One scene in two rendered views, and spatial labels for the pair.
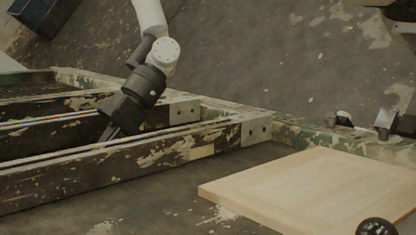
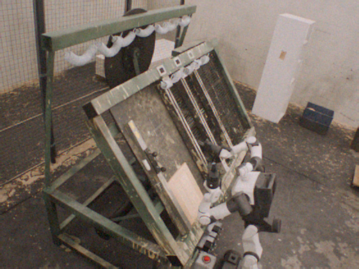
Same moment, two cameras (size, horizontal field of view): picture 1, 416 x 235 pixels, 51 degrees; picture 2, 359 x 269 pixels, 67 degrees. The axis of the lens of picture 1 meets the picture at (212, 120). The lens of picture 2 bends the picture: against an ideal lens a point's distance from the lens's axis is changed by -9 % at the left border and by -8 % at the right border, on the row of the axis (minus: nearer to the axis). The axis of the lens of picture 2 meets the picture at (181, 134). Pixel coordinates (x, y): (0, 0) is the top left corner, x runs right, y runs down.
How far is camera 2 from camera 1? 170 cm
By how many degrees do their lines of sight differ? 33
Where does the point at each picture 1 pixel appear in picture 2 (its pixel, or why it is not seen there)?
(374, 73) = (268, 259)
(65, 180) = (184, 133)
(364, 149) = not seen: hidden behind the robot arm
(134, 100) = (210, 147)
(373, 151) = not seen: hidden behind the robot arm
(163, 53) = (223, 152)
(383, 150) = not seen: hidden behind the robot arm
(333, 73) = (269, 244)
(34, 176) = (183, 127)
